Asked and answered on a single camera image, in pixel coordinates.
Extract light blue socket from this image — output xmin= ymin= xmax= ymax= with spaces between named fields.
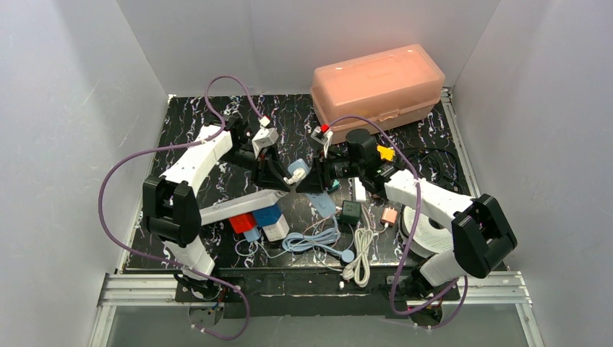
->
xmin=288 ymin=159 xmax=337 ymax=218

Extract teal small adapter plug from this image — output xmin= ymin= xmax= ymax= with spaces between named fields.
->
xmin=327 ymin=179 xmax=340 ymax=193

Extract yellow cube socket adapter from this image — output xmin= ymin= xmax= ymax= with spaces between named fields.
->
xmin=377 ymin=145 xmax=396 ymax=162

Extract long white power strip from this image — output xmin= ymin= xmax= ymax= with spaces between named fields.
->
xmin=200 ymin=189 xmax=288 ymax=226

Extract light blue cable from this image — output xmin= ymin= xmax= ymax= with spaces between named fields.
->
xmin=281 ymin=225 xmax=356 ymax=263

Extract pink translucent storage box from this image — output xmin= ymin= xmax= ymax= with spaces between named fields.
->
xmin=310 ymin=44 xmax=445 ymax=144

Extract white power cord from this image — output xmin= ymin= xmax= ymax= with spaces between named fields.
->
xmin=340 ymin=205 xmax=377 ymax=288

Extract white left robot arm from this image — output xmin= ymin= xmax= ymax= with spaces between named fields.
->
xmin=142 ymin=116 xmax=291 ymax=280

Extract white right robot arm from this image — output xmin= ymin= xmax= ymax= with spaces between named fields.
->
xmin=296 ymin=127 xmax=518 ymax=289

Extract blue power adapter plug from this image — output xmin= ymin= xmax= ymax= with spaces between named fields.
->
xmin=252 ymin=204 xmax=282 ymax=228

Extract red power adapter plug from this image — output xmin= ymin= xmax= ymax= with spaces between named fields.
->
xmin=228 ymin=213 xmax=257 ymax=234

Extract small pink usb plug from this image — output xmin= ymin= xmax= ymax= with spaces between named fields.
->
xmin=380 ymin=207 xmax=398 ymax=228

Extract small light blue charger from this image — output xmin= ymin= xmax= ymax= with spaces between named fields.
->
xmin=243 ymin=228 xmax=261 ymax=243

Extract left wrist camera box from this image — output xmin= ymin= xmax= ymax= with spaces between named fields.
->
xmin=252 ymin=127 xmax=279 ymax=158

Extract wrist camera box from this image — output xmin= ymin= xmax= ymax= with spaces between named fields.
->
xmin=252 ymin=127 xmax=279 ymax=158
xmin=311 ymin=124 xmax=333 ymax=158

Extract thin pink charging cable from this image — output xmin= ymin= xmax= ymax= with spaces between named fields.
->
xmin=301 ymin=210 xmax=384 ymax=241

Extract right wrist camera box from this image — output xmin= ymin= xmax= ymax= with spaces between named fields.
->
xmin=311 ymin=124 xmax=333 ymax=158

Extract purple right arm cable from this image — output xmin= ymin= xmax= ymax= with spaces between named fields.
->
xmin=323 ymin=116 xmax=469 ymax=331

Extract black coiled usb cable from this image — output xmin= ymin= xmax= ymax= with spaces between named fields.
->
xmin=407 ymin=147 xmax=465 ymax=185

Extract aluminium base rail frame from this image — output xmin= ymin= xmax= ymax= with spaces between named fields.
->
xmin=90 ymin=267 xmax=544 ymax=346

